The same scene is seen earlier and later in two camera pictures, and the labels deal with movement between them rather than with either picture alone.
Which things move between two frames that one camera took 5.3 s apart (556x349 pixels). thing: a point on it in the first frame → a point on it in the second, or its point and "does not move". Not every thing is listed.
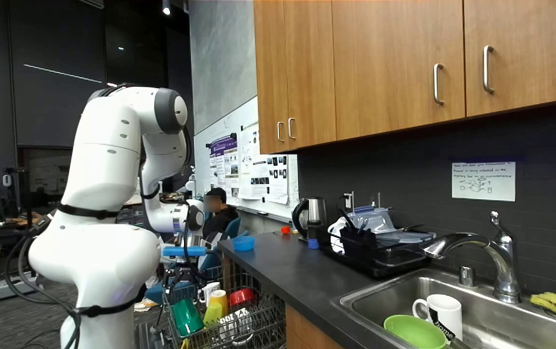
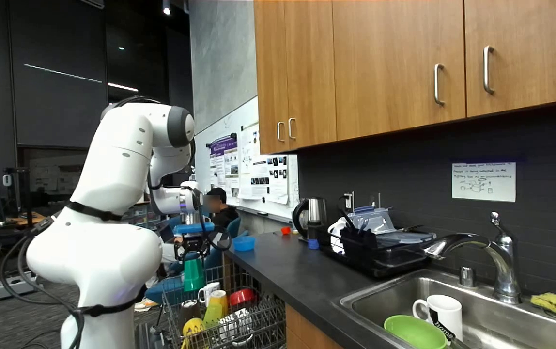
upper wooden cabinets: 340,68 does not move
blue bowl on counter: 245,242 does not move
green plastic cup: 187,316 → 193,273
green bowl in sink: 414,332 does not move
